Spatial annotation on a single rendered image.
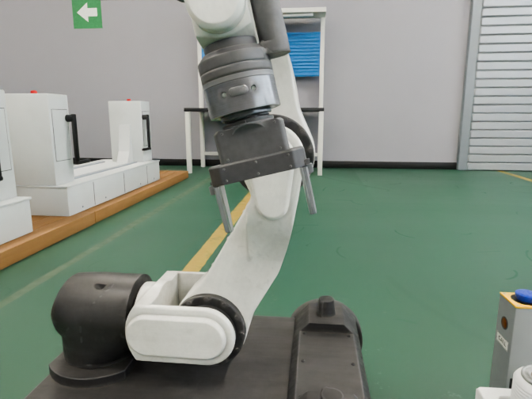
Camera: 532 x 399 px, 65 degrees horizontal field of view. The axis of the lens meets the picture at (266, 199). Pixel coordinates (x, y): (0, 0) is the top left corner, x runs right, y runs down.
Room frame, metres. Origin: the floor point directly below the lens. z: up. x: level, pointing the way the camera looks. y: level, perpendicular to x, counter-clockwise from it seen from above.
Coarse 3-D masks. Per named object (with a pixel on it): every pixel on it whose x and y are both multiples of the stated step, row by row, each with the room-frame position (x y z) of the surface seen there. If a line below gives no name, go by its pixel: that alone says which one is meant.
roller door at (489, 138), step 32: (480, 0) 5.20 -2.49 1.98; (512, 0) 5.14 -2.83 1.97; (480, 32) 5.18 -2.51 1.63; (512, 32) 5.13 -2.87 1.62; (480, 64) 5.17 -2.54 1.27; (512, 64) 5.13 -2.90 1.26; (480, 96) 5.18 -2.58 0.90; (512, 96) 5.15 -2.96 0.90; (480, 128) 5.16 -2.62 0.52; (512, 128) 5.12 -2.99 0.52; (480, 160) 5.16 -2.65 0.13; (512, 160) 5.12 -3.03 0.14
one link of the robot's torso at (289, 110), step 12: (252, 12) 0.69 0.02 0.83; (276, 60) 0.72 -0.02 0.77; (288, 60) 0.71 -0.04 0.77; (276, 72) 0.72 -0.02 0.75; (288, 72) 0.71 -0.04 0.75; (276, 84) 0.72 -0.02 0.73; (288, 84) 0.71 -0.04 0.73; (288, 96) 0.71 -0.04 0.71; (276, 108) 0.72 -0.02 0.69; (288, 108) 0.71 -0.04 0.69; (300, 108) 0.79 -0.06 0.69; (288, 120) 0.70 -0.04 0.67; (300, 120) 0.71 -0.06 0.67; (300, 132) 0.69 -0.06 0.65; (312, 144) 0.70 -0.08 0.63; (312, 156) 0.69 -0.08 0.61
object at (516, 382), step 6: (516, 372) 0.64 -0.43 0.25; (516, 378) 0.62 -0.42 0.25; (522, 378) 0.62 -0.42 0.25; (516, 384) 0.62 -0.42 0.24; (522, 384) 0.61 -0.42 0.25; (528, 384) 0.60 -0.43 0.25; (516, 390) 0.62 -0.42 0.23; (522, 390) 0.60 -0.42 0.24; (528, 390) 0.59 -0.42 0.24; (516, 396) 0.61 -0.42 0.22; (522, 396) 0.60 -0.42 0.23; (528, 396) 0.59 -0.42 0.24
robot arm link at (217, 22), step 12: (192, 0) 0.48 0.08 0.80; (204, 0) 0.48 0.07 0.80; (216, 0) 0.47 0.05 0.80; (228, 0) 0.47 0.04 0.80; (240, 0) 0.47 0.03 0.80; (192, 12) 0.48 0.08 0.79; (204, 12) 0.47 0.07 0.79; (216, 12) 0.47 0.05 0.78; (228, 12) 0.47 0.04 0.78; (240, 12) 0.48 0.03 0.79; (204, 24) 0.48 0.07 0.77; (216, 24) 0.47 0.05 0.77; (228, 24) 0.48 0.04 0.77
